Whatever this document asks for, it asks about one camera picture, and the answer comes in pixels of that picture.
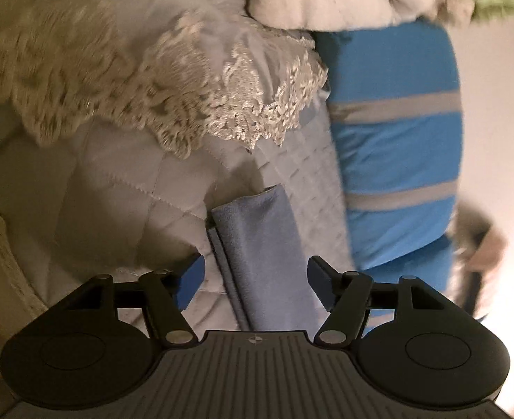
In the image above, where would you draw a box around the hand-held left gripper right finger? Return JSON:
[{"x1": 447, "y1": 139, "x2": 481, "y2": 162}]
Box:
[{"x1": 307, "y1": 255, "x2": 446, "y2": 351}]

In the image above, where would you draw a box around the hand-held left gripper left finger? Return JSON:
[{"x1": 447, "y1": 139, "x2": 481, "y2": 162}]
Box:
[{"x1": 67, "y1": 254, "x2": 206, "y2": 351}]

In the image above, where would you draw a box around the blue-grey cloth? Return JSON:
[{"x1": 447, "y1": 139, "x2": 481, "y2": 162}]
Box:
[{"x1": 207, "y1": 184, "x2": 327, "y2": 333}]

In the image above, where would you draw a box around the white quilted bedspread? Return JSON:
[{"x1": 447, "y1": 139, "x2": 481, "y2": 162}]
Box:
[{"x1": 0, "y1": 0, "x2": 358, "y2": 341}]

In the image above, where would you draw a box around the blue grey-striped folded cloth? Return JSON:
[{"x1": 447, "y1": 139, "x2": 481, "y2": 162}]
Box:
[{"x1": 313, "y1": 20, "x2": 465, "y2": 294}]

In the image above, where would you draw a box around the blurred brown object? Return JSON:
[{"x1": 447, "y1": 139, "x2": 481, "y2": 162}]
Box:
[{"x1": 451, "y1": 208, "x2": 509, "y2": 317}]

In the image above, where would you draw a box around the cream lace-trimmed cloth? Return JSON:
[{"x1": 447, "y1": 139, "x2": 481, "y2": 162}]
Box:
[{"x1": 0, "y1": 0, "x2": 330, "y2": 160}]

